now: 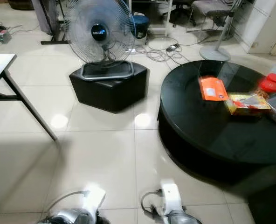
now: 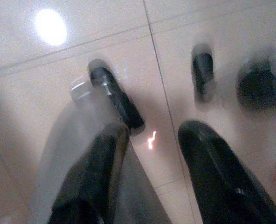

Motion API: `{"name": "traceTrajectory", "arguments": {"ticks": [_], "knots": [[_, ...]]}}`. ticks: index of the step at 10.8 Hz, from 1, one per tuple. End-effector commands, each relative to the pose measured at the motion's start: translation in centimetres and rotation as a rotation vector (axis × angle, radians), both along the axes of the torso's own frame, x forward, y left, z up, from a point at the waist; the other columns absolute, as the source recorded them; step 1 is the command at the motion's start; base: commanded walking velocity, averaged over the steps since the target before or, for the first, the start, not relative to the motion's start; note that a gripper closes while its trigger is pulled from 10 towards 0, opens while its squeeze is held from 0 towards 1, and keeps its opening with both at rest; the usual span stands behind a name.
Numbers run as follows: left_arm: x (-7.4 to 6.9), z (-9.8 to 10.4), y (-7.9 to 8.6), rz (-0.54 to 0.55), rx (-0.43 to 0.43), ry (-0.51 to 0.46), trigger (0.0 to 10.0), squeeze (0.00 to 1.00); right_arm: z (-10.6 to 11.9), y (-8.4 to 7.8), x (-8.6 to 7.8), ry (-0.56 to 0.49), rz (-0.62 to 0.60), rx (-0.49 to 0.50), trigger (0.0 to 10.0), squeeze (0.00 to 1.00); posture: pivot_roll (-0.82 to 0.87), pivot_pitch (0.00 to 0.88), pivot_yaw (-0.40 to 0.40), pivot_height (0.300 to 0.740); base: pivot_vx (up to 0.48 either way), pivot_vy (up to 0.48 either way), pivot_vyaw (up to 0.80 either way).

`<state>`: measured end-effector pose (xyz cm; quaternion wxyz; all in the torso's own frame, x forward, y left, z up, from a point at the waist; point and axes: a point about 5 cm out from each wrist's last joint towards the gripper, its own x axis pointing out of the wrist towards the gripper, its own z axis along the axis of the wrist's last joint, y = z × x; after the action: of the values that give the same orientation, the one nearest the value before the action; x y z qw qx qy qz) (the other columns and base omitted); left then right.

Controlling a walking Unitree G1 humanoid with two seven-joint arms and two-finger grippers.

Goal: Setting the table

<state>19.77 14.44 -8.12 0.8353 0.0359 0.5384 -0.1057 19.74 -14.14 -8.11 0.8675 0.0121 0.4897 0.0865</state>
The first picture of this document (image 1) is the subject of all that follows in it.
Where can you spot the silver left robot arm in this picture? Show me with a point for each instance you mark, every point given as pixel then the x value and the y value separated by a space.
pixel 72 218

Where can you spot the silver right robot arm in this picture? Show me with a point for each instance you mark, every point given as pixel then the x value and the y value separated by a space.
pixel 184 218

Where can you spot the black rack with cloth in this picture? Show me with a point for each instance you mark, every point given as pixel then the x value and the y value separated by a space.
pixel 49 18

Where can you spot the dark round pot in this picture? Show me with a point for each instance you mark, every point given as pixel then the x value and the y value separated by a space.
pixel 20 3

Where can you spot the black hexagonal stool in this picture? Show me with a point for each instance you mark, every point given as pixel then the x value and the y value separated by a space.
pixel 110 91

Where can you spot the grey table fan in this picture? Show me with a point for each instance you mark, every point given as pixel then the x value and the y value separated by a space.
pixel 99 32

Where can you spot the blue bin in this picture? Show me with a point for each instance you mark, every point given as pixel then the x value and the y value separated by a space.
pixel 141 25

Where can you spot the black round coffee table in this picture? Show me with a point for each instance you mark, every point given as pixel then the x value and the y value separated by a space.
pixel 212 135

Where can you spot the orange paper packet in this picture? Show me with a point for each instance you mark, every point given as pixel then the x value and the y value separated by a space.
pixel 213 88

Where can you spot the grey floor stand with pole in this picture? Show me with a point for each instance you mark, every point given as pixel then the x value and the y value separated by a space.
pixel 215 53

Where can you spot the grey office chair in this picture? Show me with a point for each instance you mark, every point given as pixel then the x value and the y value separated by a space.
pixel 210 8

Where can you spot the yellow and red box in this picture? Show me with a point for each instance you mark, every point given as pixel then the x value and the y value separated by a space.
pixel 247 105

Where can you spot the red-lidded jar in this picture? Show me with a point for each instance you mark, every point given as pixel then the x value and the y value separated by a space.
pixel 275 78
pixel 268 87

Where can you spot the white cabinet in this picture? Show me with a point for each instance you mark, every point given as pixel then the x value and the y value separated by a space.
pixel 261 23

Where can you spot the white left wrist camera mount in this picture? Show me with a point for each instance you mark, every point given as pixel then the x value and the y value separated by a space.
pixel 94 198

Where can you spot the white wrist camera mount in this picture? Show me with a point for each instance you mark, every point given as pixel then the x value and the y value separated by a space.
pixel 172 198
pixel 94 198

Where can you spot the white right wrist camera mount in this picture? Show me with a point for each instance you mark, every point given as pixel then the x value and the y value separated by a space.
pixel 172 198

